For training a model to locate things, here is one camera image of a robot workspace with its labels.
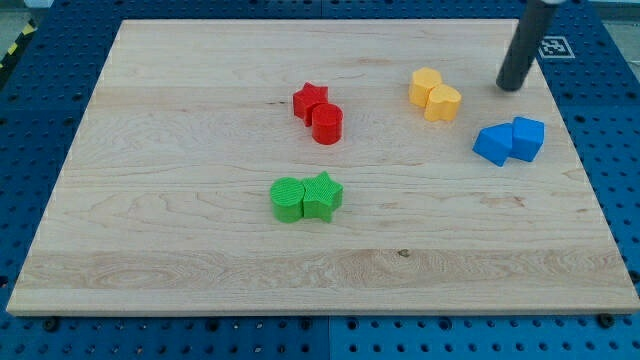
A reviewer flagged yellow heart block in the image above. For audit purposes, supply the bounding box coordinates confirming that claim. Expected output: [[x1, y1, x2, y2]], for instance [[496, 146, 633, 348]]
[[424, 84, 462, 121]]

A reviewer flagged red star block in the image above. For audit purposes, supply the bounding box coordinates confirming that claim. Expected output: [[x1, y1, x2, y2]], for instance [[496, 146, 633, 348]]
[[292, 82, 329, 127]]

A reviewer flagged black board stop bolt left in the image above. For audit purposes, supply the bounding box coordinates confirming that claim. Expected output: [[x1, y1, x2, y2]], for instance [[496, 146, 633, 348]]
[[42, 317, 60, 333]]

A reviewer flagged yellow hexagon block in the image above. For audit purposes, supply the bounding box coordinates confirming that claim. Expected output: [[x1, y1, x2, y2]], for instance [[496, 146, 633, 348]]
[[408, 67, 442, 107]]

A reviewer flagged red cylinder block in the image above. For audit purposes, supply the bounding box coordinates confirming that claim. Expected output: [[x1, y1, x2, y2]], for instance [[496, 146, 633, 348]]
[[312, 103, 343, 145]]

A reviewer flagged blue triangular block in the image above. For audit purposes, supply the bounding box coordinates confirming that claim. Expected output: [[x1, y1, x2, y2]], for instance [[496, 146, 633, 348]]
[[472, 123, 512, 167]]

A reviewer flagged green star block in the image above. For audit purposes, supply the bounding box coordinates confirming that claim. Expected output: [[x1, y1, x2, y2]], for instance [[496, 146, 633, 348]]
[[302, 171, 343, 223]]

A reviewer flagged blue cube block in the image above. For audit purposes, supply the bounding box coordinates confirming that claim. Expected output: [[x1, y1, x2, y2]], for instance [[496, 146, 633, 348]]
[[510, 117, 545, 162]]

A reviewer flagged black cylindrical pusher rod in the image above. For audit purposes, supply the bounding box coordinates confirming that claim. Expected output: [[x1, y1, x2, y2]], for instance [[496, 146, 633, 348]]
[[496, 0, 563, 92]]

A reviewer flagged light wooden board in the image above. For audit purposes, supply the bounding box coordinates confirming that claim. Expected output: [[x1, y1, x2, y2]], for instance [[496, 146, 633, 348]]
[[7, 19, 639, 316]]

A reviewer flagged black board stop bolt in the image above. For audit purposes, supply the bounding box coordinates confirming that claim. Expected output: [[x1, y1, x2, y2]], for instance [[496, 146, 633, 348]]
[[596, 313, 616, 329], [42, 317, 60, 333]]

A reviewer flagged white fiducial marker tag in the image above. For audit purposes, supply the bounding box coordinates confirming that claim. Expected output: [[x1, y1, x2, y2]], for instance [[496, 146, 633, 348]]
[[538, 35, 575, 59]]

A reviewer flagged green cylinder block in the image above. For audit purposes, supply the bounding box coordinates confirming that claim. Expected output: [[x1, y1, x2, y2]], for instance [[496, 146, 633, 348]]
[[270, 177, 305, 223]]

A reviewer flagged black board stop bolt right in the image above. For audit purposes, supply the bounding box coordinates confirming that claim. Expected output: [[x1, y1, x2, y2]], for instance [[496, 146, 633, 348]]
[[596, 313, 616, 329]]

